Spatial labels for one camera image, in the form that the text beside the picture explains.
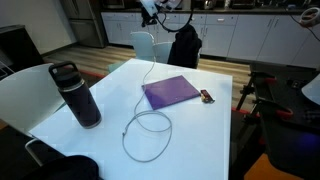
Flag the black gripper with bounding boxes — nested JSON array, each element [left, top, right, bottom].
[[141, 10, 159, 29]]

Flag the white cable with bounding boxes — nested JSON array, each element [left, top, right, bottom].
[[121, 24, 173, 164]]

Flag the black jacket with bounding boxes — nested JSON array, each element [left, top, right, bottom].
[[167, 23, 203, 70]]

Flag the silver kettle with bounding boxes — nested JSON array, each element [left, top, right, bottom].
[[203, 0, 216, 11]]

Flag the stainless steel refrigerator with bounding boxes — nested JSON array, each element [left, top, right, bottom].
[[59, 0, 108, 49]]

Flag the purple plastic folder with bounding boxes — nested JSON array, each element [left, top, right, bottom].
[[141, 75, 202, 111]]

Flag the small red key fob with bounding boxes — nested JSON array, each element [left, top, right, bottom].
[[199, 89, 216, 105]]

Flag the white kitchen cabinets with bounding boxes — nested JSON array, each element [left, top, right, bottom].
[[100, 12, 320, 69]]

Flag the dark insulated water bottle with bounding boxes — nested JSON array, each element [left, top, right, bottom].
[[48, 60, 102, 130]]

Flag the black bag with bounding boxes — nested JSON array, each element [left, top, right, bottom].
[[19, 154, 100, 180]]

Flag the black robot stand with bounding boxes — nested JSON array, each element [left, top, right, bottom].
[[233, 63, 320, 180]]

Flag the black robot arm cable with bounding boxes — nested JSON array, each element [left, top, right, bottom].
[[155, 0, 196, 34]]

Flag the red handled black clamp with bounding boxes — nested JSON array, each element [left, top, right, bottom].
[[235, 71, 278, 112], [232, 97, 295, 135]]

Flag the thin black hanging cable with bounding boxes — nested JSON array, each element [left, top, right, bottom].
[[288, 13, 320, 44]]

